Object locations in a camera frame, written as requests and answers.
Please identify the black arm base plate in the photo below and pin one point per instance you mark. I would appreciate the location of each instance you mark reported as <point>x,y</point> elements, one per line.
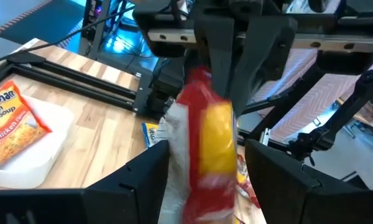
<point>143,93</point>

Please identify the blue soy sauce ramen packet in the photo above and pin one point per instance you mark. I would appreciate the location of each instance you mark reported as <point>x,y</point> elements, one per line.
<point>150,133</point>

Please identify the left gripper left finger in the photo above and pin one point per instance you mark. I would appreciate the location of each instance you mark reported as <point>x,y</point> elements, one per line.
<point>133,196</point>

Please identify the white plastic bin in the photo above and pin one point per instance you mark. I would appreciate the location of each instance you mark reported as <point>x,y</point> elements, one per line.
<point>49,149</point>

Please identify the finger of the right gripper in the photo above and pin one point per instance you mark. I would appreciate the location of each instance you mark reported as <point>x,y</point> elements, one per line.
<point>261,46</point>
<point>217,46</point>

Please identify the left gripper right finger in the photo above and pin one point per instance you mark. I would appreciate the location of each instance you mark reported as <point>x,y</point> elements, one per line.
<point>286,193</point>

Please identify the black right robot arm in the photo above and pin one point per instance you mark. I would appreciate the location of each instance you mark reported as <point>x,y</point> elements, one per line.
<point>171,81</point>

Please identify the black hazard-striped floor mat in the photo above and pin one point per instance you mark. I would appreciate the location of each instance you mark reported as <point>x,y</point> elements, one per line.
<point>49,21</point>

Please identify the red roast beef ramen packet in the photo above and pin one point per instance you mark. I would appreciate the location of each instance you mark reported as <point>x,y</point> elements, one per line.
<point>211,140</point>

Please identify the orange chicken ramen packet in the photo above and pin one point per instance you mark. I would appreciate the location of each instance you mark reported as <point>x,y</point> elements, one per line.
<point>12,124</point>

